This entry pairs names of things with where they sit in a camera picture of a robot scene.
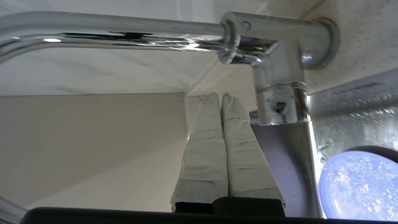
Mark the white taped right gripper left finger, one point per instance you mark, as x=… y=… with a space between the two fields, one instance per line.
x=205 y=161

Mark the stainless steel sink basin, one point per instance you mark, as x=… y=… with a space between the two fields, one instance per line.
x=351 y=124

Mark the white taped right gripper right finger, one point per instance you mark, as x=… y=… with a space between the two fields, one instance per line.
x=245 y=161

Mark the purple plate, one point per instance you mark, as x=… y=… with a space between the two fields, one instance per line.
x=360 y=186

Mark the chrome gooseneck faucet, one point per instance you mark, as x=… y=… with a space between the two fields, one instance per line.
x=273 y=62

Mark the white tall cabinet side panel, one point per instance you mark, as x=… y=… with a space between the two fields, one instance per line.
x=93 y=140

